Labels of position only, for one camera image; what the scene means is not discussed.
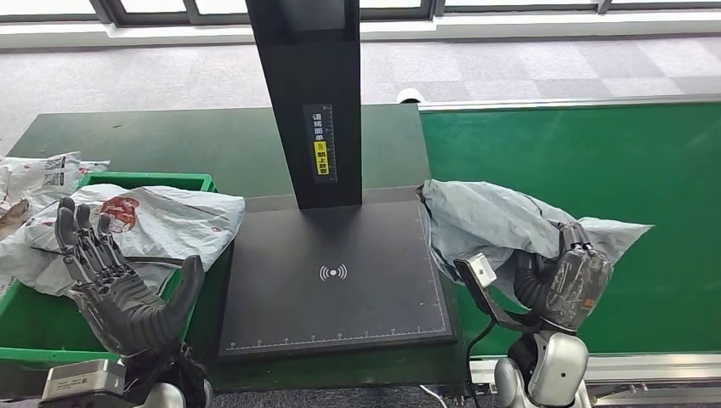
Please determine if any white poly parcel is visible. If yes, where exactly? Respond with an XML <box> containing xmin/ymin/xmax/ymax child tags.
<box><xmin>0</xmin><ymin>236</ymin><xmax>170</xmax><ymax>298</ymax></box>

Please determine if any long red-printed grey parcel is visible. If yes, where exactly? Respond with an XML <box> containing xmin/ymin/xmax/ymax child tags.
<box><xmin>25</xmin><ymin>183</ymin><xmax>247</xmax><ymax>283</ymax></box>

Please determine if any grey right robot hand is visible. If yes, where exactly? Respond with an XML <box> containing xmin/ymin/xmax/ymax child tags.
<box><xmin>514</xmin><ymin>221</ymin><xmax>614</xmax><ymax>333</ymax></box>

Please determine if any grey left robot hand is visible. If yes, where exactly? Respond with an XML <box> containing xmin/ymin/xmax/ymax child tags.
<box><xmin>54</xmin><ymin>196</ymin><xmax>206</xmax><ymax>359</ymax></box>

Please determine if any brown paper parcel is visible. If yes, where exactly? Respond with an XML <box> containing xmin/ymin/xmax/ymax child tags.
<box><xmin>0</xmin><ymin>198</ymin><xmax>32</xmax><ymax>241</ymax></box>

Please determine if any dark green table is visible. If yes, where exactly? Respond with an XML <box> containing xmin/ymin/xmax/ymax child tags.
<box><xmin>0</xmin><ymin>104</ymin><xmax>468</xmax><ymax>395</ymax></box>

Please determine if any green conveyor belt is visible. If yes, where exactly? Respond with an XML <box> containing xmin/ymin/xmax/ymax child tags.
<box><xmin>419</xmin><ymin>101</ymin><xmax>721</xmax><ymax>357</ymax></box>

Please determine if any thin white cable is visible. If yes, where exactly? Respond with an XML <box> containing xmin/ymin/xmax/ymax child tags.
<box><xmin>419</xmin><ymin>385</ymin><xmax>451</xmax><ymax>408</ymax></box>

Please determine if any white parcel with shipping label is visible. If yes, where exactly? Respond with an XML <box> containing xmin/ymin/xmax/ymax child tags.
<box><xmin>0</xmin><ymin>151</ymin><xmax>111</xmax><ymax>218</ymax></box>

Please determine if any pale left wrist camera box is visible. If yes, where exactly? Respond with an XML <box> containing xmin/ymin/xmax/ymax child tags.
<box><xmin>37</xmin><ymin>359</ymin><xmax>128</xmax><ymax>408</ymax></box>

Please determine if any dark window frame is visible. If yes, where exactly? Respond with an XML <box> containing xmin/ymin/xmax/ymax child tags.
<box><xmin>0</xmin><ymin>0</ymin><xmax>721</xmax><ymax>29</ymax></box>

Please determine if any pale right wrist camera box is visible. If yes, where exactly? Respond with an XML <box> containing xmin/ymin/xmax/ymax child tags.
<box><xmin>453</xmin><ymin>253</ymin><xmax>542</xmax><ymax>334</ymax></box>

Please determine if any black inbound scanner machine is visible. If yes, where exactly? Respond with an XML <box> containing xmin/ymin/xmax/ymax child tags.
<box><xmin>218</xmin><ymin>0</ymin><xmax>457</xmax><ymax>361</ymax></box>

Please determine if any black and yellow label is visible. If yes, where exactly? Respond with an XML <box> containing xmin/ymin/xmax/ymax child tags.
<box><xmin>303</xmin><ymin>104</ymin><xmax>338</xmax><ymax>184</ymax></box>

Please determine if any black right camera cable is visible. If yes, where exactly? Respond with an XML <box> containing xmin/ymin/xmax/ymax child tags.
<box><xmin>464</xmin><ymin>318</ymin><xmax>497</xmax><ymax>408</ymax></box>

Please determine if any green plastic crate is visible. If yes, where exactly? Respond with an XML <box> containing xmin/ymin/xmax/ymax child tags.
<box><xmin>0</xmin><ymin>171</ymin><xmax>235</xmax><ymax>367</ymax></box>

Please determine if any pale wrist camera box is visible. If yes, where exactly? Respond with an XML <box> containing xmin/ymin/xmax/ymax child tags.
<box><xmin>453</xmin><ymin>253</ymin><xmax>542</xmax><ymax>334</ymax></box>
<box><xmin>37</xmin><ymin>359</ymin><xmax>128</xmax><ymax>408</ymax></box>

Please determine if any grey poly parcel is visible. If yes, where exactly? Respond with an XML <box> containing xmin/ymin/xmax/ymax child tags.
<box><xmin>417</xmin><ymin>178</ymin><xmax>655</xmax><ymax>308</ymax></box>

